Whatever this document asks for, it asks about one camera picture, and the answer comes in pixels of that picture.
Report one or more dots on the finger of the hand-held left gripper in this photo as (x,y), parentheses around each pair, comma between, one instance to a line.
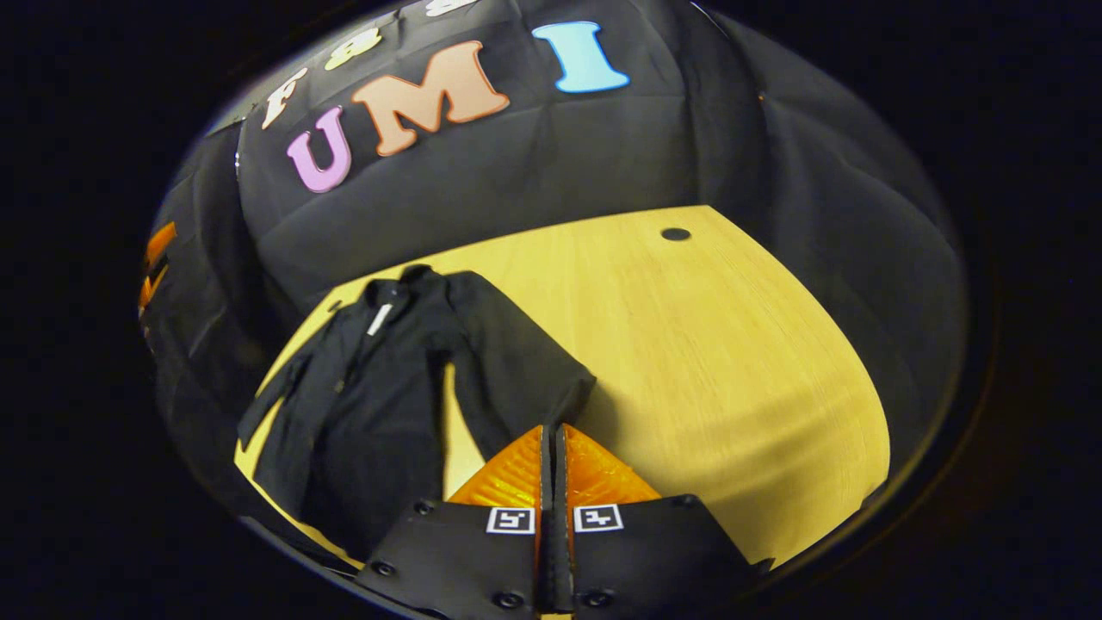
(160,244)
(151,291)

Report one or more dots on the black backdrop cloth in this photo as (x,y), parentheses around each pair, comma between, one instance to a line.
(603,155)

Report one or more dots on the black button shirt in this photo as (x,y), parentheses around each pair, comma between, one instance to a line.
(379,413)

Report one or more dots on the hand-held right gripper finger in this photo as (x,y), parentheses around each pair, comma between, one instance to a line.
(563,551)
(547,534)

